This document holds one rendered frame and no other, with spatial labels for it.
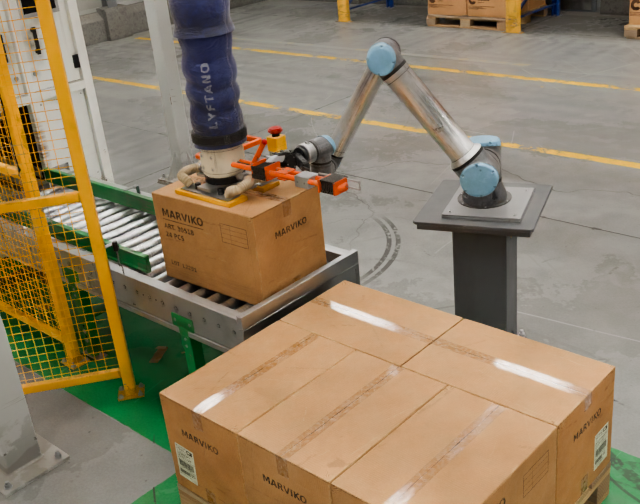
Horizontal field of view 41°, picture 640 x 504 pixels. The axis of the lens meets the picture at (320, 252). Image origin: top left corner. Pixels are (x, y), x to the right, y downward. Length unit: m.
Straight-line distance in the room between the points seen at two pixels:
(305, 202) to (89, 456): 1.39
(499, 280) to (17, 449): 2.13
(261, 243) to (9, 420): 1.24
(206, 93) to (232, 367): 1.06
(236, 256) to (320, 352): 0.57
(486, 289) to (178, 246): 1.35
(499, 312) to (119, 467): 1.74
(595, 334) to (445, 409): 1.60
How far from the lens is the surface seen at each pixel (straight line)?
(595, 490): 3.24
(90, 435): 3.91
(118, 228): 4.48
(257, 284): 3.41
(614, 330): 4.31
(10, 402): 3.67
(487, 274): 3.77
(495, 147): 3.61
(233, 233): 3.39
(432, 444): 2.66
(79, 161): 3.62
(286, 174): 3.27
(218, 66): 3.36
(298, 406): 2.86
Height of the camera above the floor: 2.18
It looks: 25 degrees down
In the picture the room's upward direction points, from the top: 6 degrees counter-clockwise
